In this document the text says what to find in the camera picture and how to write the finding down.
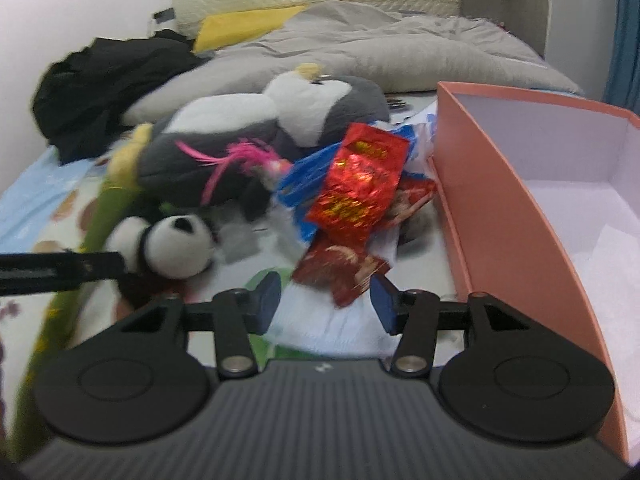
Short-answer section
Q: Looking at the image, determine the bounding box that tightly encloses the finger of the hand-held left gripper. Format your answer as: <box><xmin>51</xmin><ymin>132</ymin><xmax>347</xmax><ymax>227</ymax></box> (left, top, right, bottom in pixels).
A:
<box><xmin>0</xmin><ymin>251</ymin><xmax>126</xmax><ymax>297</ymax></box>

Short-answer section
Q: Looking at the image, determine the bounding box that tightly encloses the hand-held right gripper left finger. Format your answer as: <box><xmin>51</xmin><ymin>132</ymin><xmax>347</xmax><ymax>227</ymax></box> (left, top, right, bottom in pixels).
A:
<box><xmin>117</xmin><ymin>271</ymin><xmax>282</xmax><ymax>377</ymax></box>

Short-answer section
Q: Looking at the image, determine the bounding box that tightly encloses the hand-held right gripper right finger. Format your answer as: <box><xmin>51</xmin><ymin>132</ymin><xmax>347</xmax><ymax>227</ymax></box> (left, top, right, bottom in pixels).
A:
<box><xmin>370</xmin><ymin>276</ymin><xmax>531</xmax><ymax>377</ymax></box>

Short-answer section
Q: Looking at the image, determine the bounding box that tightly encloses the red snack packet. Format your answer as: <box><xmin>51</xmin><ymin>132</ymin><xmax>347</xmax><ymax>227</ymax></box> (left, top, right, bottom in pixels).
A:
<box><xmin>385</xmin><ymin>177</ymin><xmax>438</xmax><ymax>226</ymax></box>
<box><xmin>291</xmin><ymin>237</ymin><xmax>391</xmax><ymax>308</ymax></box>

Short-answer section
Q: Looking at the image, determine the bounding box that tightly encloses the small panda plush toy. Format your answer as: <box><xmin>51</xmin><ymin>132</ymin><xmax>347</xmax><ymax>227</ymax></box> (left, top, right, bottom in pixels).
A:
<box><xmin>107</xmin><ymin>214</ymin><xmax>218</xmax><ymax>281</ymax></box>

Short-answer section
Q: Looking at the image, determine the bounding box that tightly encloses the red foil packet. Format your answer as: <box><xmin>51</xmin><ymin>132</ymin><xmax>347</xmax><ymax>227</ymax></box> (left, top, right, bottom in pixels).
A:
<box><xmin>305</xmin><ymin>122</ymin><xmax>411</xmax><ymax>246</ymax></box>

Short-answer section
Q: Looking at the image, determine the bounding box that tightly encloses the pink cardboard box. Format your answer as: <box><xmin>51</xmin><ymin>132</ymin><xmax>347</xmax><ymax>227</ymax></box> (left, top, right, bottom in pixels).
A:
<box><xmin>432</xmin><ymin>81</ymin><xmax>640</xmax><ymax>463</ymax></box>

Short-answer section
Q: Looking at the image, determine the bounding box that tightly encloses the white cloth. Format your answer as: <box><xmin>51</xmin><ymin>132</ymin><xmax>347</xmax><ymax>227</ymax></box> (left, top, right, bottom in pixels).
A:
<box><xmin>270</xmin><ymin>280</ymin><xmax>401</xmax><ymax>358</ymax></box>

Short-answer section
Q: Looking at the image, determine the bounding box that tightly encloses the green bamboo plush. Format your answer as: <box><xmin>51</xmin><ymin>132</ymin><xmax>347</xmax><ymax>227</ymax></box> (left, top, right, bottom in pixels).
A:
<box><xmin>10</xmin><ymin>122</ymin><xmax>153</xmax><ymax>461</ymax></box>

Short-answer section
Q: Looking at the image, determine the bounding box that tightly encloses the printed bed sheet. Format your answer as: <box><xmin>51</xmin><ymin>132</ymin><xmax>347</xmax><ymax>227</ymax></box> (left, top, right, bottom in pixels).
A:
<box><xmin>0</xmin><ymin>92</ymin><xmax>466</xmax><ymax>461</ymax></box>

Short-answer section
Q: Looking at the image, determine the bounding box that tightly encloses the pink feather toy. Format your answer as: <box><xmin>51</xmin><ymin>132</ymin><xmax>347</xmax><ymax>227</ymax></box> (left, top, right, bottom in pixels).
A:
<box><xmin>175</xmin><ymin>140</ymin><xmax>293</xmax><ymax>206</ymax></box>

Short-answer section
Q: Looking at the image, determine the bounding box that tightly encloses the grey white penguin plush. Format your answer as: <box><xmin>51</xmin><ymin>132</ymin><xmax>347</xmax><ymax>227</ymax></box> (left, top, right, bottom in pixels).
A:
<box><xmin>135</xmin><ymin>63</ymin><xmax>391</xmax><ymax>221</ymax></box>

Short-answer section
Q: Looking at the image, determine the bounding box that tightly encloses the white blue printed plastic bag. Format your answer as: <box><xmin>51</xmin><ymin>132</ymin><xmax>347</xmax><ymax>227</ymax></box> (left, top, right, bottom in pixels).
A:
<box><xmin>390</xmin><ymin>102</ymin><xmax>438</xmax><ymax>181</ymax></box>

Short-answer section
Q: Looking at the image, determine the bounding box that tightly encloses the black clothing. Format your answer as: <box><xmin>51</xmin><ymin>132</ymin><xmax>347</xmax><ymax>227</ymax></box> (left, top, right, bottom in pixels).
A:
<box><xmin>32</xmin><ymin>30</ymin><xmax>211</xmax><ymax>166</ymax></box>

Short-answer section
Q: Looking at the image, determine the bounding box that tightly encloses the grey duvet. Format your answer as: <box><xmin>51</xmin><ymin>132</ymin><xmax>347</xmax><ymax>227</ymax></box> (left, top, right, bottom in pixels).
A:
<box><xmin>120</xmin><ymin>1</ymin><xmax>583</xmax><ymax>128</ymax></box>

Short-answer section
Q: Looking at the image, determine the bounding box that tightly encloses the yellow pillow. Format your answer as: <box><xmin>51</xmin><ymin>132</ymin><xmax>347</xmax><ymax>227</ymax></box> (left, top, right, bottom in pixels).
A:
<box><xmin>194</xmin><ymin>5</ymin><xmax>308</xmax><ymax>53</ymax></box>

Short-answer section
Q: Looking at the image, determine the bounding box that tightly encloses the blue curtain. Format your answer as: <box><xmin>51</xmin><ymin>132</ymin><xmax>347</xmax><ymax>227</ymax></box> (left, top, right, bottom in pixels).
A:
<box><xmin>602</xmin><ymin>0</ymin><xmax>640</xmax><ymax>111</ymax></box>

